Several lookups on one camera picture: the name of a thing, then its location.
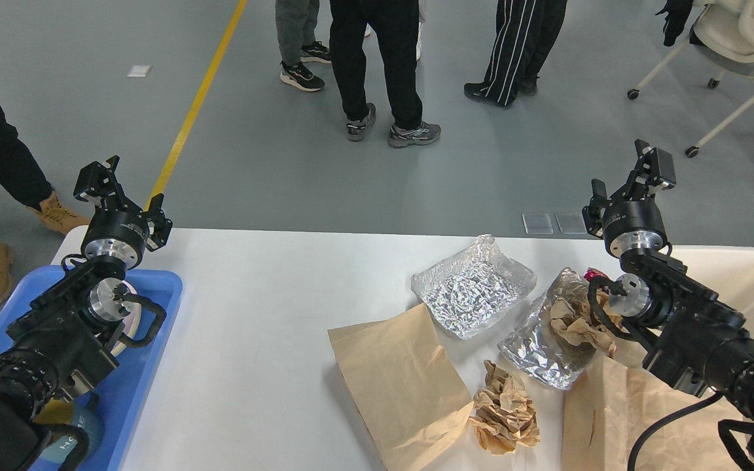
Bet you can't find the blue plastic tray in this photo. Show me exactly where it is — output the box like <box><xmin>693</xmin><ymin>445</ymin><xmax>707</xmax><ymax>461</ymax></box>
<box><xmin>0</xmin><ymin>265</ymin><xmax>183</xmax><ymax>470</ymax></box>

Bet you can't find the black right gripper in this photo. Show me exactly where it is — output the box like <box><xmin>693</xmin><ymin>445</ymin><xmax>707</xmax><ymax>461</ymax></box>
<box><xmin>583</xmin><ymin>138</ymin><xmax>678</xmax><ymax>257</ymax></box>

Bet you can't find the pink plate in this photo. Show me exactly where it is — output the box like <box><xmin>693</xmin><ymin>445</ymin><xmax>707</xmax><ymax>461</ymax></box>
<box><xmin>109</xmin><ymin>279</ymin><xmax>143</xmax><ymax>338</ymax></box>

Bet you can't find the person in grey sneakers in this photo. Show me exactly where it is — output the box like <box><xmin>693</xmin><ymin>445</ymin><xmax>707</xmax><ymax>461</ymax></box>
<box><xmin>329</xmin><ymin>1</ymin><xmax>442</xmax><ymax>148</ymax></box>

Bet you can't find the brown paper bag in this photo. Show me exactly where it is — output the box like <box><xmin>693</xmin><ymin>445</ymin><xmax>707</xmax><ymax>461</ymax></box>
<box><xmin>327</xmin><ymin>304</ymin><xmax>473</xmax><ymax>470</ymax></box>
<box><xmin>562</xmin><ymin>355</ymin><xmax>742</xmax><ymax>470</ymax></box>

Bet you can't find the yellow plate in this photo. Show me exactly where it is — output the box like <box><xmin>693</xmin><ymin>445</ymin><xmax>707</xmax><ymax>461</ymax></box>
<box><xmin>33</xmin><ymin>399</ymin><xmax>76</xmax><ymax>425</ymax></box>

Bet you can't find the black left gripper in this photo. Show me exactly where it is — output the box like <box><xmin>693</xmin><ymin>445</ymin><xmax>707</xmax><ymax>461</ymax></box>
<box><xmin>73</xmin><ymin>155</ymin><xmax>173</xmax><ymax>270</ymax></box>

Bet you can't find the teal HOME mug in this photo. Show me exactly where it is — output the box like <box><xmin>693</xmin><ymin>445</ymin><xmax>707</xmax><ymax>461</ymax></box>
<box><xmin>40</xmin><ymin>402</ymin><xmax>104</xmax><ymax>464</ymax></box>

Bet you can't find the crumpled brown paper ball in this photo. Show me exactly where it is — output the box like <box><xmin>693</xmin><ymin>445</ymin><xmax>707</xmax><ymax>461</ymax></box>
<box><xmin>469</xmin><ymin>360</ymin><xmax>541</xmax><ymax>455</ymax></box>

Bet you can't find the crumpled foil bag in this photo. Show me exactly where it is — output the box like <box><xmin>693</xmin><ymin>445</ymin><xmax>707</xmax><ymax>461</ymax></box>
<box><xmin>497</xmin><ymin>267</ymin><xmax>596</xmax><ymax>390</ymax></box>

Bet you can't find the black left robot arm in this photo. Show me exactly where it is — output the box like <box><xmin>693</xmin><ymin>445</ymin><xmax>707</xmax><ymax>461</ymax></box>
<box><xmin>0</xmin><ymin>156</ymin><xmax>173</xmax><ymax>470</ymax></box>

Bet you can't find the black jacket on chair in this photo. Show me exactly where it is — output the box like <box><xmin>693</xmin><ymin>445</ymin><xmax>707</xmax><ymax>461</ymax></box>
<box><xmin>656</xmin><ymin>0</ymin><xmax>708</xmax><ymax>47</ymax></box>

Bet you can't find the white office chair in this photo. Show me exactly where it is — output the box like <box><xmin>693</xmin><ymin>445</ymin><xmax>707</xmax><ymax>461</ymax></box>
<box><xmin>626</xmin><ymin>1</ymin><xmax>754</xmax><ymax>158</ymax></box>

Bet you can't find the person in striped trousers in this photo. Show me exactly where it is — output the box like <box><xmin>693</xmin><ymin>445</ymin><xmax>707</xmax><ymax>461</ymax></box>
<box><xmin>463</xmin><ymin>1</ymin><xmax>567</xmax><ymax>109</ymax></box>

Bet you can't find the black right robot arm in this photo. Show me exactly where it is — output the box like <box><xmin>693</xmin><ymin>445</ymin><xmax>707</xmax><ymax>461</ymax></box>
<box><xmin>583</xmin><ymin>139</ymin><xmax>754</xmax><ymax>470</ymax></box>

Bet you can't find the red small object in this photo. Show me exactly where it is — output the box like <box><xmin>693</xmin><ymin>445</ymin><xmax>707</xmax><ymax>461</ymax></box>
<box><xmin>583</xmin><ymin>266</ymin><xmax>608</xmax><ymax>281</ymax></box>

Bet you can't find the person in black sneakers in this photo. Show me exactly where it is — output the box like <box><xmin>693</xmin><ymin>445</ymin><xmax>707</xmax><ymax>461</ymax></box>
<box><xmin>275</xmin><ymin>1</ymin><xmax>332</xmax><ymax>92</ymax></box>

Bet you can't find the crumpled aluminium foil tray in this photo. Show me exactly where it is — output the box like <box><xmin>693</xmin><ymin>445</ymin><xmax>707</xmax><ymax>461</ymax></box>
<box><xmin>411</xmin><ymin>234</ymin><xmax>537</xmax><ymax>340</ymax></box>

